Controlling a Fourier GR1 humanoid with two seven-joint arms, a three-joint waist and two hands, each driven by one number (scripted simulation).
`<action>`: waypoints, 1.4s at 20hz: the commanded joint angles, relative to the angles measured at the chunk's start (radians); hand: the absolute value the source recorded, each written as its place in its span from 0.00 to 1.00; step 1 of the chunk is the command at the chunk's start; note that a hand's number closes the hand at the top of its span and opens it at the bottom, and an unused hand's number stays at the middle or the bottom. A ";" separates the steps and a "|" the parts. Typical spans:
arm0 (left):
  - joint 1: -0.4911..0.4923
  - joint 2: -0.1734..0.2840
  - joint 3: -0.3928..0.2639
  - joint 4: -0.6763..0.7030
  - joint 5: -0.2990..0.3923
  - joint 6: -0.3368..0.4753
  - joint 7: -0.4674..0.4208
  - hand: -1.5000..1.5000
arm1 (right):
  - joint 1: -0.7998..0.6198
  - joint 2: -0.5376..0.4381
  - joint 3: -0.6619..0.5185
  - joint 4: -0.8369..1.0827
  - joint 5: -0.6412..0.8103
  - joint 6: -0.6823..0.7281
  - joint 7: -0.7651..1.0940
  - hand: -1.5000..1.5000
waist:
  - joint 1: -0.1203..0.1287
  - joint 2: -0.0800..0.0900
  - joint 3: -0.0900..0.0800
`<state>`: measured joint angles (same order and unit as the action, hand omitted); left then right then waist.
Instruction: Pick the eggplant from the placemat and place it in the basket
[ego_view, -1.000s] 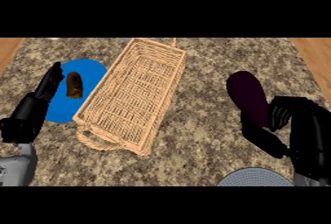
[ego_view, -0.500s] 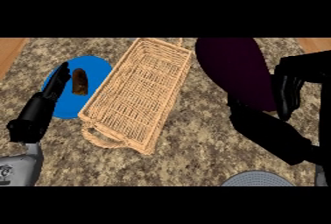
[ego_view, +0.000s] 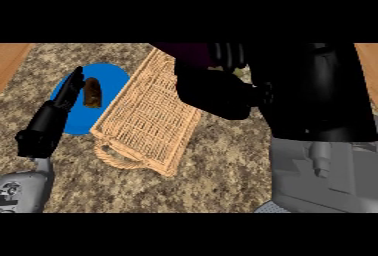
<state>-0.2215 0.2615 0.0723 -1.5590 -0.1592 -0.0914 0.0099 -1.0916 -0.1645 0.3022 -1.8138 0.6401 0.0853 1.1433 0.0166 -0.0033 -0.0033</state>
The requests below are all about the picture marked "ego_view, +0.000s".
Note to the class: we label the blue oval placemat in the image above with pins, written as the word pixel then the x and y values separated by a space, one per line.
pixel 105 75

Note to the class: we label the pale yellow object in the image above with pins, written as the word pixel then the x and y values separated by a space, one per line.
pixel 240 72

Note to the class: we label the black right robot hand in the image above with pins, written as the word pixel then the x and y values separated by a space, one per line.
pixel 315 93

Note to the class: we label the brown oblong vegetable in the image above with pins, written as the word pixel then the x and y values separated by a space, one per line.
pixel 92 93

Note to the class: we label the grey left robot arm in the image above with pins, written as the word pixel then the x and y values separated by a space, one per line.
pixel 24 193

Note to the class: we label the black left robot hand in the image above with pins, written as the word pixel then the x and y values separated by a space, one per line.
pixel 45 128

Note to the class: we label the dark purple vegetable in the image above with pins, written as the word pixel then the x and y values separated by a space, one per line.
pixel 189 53

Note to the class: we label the tan wicker basket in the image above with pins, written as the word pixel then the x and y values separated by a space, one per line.
pixel 148 120

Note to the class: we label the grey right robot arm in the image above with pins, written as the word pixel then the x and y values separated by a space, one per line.
pixel 304 186

